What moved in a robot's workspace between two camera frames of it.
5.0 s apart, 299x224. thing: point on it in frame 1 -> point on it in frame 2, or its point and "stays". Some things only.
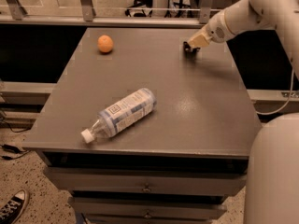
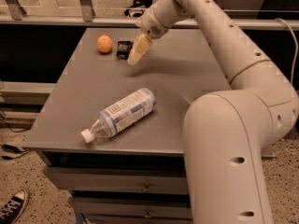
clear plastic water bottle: x=112 y=119 stays
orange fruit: x=105 y=43 stays
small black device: x=190 y=53 -> x=123 y=49
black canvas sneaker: x=11 y=209 stays
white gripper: x=215 y=30 -> x=150 y=22
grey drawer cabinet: x=176 y=164 stays
